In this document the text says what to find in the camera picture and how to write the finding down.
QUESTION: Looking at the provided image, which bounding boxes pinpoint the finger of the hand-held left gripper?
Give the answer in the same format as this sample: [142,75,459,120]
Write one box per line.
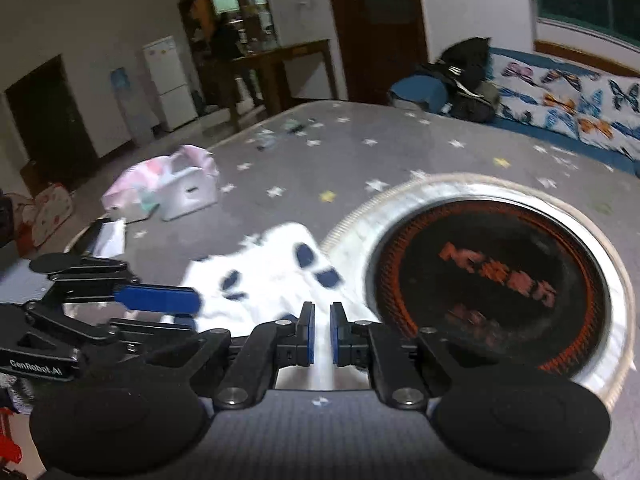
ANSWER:
[29,253,202,314]
[24,300,201,348]

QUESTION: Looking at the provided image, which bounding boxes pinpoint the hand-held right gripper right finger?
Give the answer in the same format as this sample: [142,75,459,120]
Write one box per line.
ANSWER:
[329,301,501,409]

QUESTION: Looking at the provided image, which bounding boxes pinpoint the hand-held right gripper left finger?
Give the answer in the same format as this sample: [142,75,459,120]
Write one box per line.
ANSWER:
[150,301,317,409]

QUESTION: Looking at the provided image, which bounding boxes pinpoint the white polka dot garment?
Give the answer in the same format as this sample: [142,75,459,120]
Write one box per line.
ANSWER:
[180,222,381,391]

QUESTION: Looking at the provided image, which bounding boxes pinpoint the white paper sheet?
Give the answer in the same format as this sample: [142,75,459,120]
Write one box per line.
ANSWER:
[92,219,127,256]

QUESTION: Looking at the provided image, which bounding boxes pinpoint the red object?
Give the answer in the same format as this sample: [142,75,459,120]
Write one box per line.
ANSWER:
[0,407,23,466]

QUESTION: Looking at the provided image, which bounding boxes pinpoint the white box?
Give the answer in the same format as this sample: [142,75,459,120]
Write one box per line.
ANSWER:
[160,165,221,222]

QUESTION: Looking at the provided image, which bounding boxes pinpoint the white red patterned bag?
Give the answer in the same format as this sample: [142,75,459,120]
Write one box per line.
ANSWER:
[32,182,76,248]

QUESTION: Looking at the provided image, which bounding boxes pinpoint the pink white cloth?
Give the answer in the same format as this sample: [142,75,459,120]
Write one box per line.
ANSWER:
[101,145,218,211]

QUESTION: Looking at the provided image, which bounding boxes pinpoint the round black induction cooker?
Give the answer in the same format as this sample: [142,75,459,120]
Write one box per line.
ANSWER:
[360,180,633,406]

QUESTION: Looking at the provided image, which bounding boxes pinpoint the grey star tablecloth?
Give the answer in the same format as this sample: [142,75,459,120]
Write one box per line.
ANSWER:
[0,100,640,480]

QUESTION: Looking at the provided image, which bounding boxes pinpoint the water dispenser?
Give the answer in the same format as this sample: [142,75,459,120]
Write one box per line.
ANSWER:
[110,67,153,143]

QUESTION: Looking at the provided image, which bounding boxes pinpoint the white refrigerator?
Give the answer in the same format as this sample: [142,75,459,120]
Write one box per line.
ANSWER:
[141,35,201,133]

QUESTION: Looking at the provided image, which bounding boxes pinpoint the blue sofa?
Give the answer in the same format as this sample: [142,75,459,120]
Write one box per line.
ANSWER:
[390,47,640,178]

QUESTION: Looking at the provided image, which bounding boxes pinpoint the dark wooden table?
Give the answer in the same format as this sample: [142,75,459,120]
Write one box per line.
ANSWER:
[232,39,341,126]

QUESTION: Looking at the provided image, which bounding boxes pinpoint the black bag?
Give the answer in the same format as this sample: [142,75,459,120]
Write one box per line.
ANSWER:
[425,36,501,123]

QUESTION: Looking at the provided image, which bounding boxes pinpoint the dark wooden door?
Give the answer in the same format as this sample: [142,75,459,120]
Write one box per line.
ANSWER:
[322,0,431,106]

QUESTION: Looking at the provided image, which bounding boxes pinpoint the wooden display cabinet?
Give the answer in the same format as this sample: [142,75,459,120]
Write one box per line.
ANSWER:
[177,0,281,116]

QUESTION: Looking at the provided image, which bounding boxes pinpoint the butterfly pattern pillow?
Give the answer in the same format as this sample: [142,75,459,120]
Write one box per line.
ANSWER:
[487,55,640,163]

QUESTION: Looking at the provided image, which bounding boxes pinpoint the green framed window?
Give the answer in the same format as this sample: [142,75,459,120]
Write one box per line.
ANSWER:
[530,0,640,51]

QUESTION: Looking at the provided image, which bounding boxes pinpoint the wooden rail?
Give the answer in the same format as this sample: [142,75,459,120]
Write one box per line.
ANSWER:
[534,40,640,78]

